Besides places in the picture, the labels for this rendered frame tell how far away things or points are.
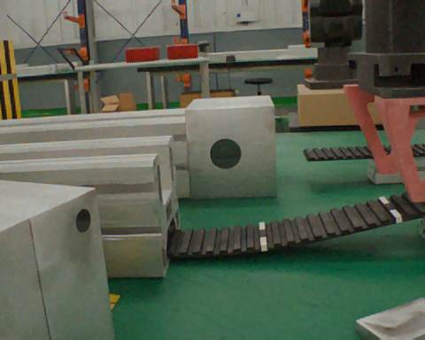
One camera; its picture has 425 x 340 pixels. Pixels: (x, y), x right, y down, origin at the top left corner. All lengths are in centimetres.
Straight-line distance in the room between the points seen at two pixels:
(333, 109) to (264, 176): 46
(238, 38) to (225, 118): 761
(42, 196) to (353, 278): 21
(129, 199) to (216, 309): 9
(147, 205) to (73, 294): 12
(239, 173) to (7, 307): 36
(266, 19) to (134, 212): 779
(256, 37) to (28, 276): 792
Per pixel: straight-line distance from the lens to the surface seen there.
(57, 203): 23
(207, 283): 35
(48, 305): 23
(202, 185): 54
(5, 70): 384
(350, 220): 40
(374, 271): 37
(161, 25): 833
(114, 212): 35
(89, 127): 54
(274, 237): 39
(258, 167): 53
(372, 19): 37
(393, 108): 33
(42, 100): 910
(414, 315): 30
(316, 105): 97
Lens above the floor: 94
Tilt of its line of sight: 14 degrees down
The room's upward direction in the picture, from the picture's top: 4 degrees counter-clockwise
